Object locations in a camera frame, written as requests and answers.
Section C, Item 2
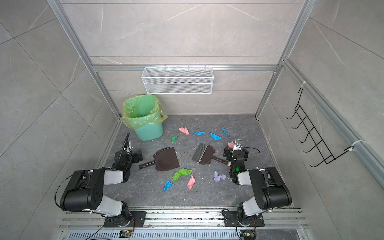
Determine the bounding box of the pink paper scrap front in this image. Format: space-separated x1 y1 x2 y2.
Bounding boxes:
187 174 196 190

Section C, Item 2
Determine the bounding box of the blue paper scrap front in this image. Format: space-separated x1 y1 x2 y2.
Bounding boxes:
164 181 174 192

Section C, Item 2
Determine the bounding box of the dark brown hand brush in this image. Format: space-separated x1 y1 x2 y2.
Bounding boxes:
192 143 231 167

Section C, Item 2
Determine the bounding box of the blue paper scrap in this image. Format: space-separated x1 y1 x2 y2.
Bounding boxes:
193 131 205 136
222 127 230 136
164 181 174 192
210 133 222 141

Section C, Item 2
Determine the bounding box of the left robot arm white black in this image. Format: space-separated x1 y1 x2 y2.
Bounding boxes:
54 133 143 228

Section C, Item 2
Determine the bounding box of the pink paper scrap back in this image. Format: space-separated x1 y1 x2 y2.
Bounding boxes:
179 127 190 135

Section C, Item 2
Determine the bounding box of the blue paper scrap back right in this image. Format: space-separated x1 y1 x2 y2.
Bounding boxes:
222 127 230 136

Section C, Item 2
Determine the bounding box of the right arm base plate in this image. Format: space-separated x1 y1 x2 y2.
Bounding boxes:
221 209 265 227

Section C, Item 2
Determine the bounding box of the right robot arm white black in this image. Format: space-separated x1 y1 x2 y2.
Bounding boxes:
224 140 292 226

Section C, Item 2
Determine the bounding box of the green trash bin with liner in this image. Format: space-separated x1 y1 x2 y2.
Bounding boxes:
122 95 168 141

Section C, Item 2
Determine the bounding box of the blue paper scrap middle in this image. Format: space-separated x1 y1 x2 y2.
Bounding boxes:
210 133 222 141

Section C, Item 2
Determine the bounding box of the aluminium mounting rail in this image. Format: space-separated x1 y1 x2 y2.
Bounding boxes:
53 206 313 240

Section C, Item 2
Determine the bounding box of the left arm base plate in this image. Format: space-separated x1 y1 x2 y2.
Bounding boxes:
103 211 147 228

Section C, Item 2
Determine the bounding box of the black wire hook rack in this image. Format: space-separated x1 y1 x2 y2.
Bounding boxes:
286 88 354 168

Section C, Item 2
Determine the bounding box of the large green paper scrap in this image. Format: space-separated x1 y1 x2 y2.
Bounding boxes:
172 168 192 181

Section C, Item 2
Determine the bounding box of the dark brown dustpan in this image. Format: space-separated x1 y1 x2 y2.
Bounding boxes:
139 147 180 172

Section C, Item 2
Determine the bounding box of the white wire mesh basket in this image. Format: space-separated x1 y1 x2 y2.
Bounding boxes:
142 66 214 95

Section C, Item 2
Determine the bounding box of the blue paper scrap back left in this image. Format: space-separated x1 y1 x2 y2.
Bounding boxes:
193 131 205 136

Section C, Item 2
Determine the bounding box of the small green paper scrap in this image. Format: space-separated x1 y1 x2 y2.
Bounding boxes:
172 135 178 144

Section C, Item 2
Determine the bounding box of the purple paper scrap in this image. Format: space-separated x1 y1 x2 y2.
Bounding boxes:
213 171 227 182

